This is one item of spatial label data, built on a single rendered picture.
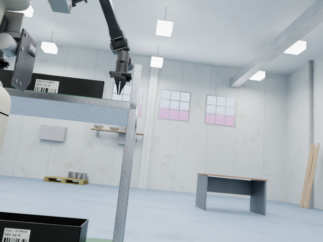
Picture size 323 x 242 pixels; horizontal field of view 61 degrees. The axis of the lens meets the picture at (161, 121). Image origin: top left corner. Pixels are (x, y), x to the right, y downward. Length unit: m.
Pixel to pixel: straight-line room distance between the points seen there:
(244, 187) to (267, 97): 6.28
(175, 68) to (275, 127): 4.85
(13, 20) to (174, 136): 10.23
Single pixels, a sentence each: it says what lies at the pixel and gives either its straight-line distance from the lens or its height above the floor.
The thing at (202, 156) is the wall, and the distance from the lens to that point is 11.10.
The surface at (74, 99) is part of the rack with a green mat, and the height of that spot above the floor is 0.93.
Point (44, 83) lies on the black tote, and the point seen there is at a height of 1.02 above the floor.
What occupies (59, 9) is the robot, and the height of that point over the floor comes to 1.10.
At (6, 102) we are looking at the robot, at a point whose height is 0.78.
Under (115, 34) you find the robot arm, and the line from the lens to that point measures 1.33.
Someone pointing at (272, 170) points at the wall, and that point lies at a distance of 12.13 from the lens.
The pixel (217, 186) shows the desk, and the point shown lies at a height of 0.49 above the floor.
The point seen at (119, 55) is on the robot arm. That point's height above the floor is 1.21.
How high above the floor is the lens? 0.70
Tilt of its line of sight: 10 degrees up
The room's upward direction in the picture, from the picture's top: 6 degrees clockwise
